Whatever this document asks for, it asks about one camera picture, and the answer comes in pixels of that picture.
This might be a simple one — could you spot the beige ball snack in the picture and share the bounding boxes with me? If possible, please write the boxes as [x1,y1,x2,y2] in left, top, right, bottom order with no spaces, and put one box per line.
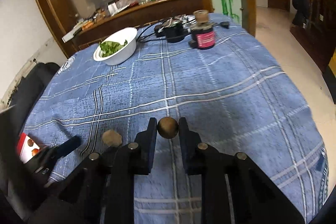
[101,130,122,147]

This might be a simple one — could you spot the brown longan fruit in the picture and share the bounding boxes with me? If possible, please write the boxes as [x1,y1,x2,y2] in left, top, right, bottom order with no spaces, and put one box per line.
[157,117,178,139]

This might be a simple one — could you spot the orange tangerine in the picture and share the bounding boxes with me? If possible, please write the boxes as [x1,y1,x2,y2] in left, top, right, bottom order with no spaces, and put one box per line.
[32,148,39,156]

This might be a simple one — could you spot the red jujube date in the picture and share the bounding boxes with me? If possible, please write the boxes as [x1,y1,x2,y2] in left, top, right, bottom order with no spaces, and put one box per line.
[27,139,34,147]

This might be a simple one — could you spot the black leather sofa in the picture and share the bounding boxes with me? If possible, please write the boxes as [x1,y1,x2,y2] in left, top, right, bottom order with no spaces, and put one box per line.
[9,63,60,134]

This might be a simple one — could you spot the blue plaid tablecloth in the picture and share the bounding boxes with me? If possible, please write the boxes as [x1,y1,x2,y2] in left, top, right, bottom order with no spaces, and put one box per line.
[23,23,329,222]

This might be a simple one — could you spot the green leafy vegetables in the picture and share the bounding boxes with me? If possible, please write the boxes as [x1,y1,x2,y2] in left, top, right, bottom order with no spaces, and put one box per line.
[99,40,128,57]

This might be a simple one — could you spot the dark bottle pink label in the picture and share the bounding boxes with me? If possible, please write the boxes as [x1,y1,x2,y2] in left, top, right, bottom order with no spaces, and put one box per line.
[190,10,215,50]

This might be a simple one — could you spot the black power adapter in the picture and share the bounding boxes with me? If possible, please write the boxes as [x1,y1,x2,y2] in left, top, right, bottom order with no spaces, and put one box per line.
[154,18,188,43]

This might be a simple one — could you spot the white flat box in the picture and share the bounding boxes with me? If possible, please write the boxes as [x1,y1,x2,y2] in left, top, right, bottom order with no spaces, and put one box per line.
[62,27,82,43]

